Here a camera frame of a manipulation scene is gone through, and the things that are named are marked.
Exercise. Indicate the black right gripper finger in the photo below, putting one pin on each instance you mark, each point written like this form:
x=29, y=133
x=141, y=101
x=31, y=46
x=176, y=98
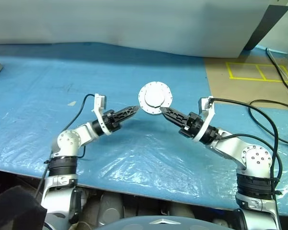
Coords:
x=177, y=121
x=175, y=113

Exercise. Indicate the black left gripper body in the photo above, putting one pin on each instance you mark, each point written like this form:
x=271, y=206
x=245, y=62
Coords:
x=110, y=122

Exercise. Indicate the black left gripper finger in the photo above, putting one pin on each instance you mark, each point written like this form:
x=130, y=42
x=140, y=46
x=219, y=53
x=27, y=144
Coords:
x=126, y=112
x=124, y=118

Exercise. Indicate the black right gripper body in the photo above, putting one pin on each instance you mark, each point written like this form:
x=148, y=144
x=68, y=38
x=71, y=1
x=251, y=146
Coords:
x=193, y=124

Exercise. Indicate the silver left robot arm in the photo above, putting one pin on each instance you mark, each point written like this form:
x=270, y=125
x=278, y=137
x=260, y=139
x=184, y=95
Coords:
x=69, y=141

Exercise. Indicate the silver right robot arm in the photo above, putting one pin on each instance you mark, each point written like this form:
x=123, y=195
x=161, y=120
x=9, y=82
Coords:
x=232, y=143

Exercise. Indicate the blue plastic table sheet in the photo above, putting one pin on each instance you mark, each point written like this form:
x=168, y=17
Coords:
x=134, y=148

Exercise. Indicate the small paper scrap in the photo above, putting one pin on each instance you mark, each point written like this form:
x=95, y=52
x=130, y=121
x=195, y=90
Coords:
x=72, y=103

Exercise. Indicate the brown cardboard sheet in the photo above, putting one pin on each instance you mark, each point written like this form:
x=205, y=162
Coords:
x=220, y=91

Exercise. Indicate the yellow tape grid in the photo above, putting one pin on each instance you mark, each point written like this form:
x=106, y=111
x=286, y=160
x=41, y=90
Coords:
x=249, y=79

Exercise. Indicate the grey rounded cylinder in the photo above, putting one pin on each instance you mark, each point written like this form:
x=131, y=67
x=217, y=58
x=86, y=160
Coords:
x=110, y=208

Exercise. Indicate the light grey rounded shape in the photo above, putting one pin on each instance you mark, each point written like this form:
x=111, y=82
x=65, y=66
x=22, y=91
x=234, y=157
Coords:
x=182, y=210

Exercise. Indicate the large white board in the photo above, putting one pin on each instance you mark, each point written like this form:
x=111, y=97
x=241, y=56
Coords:
x=110, y=24

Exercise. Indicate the small white rounded shape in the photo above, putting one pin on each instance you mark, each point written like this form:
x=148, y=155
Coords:
x=220, y=221

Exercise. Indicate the grey robot chest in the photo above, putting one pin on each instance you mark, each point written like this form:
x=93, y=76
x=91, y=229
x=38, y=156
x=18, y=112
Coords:
x=158, y=224

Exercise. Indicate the dark grey panel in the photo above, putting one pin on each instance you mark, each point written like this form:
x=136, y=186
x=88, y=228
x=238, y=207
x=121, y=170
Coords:
x=266, y=28

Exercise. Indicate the black cloth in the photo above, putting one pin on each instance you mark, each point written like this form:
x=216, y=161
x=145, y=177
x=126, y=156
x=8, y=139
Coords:
x=14, y=210

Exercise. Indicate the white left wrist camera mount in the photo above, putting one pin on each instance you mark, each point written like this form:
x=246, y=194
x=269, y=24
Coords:
x=99, y=112

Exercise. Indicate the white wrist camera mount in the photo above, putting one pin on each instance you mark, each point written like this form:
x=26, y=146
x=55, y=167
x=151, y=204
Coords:
x=208, y=119
x=99, y=112

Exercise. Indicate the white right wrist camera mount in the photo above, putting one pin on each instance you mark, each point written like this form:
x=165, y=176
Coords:
x=208, y=119

